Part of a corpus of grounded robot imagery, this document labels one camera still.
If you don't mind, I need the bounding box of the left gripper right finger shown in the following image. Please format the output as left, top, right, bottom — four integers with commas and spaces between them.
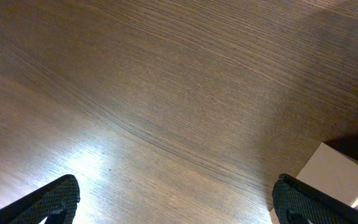
272, 174, 358, 224

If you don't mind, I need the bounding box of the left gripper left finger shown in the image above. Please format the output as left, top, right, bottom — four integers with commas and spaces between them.
0, 174, 80, 224

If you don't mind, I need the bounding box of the cardboard box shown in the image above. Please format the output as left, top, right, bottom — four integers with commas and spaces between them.
270, 143, 358, 224

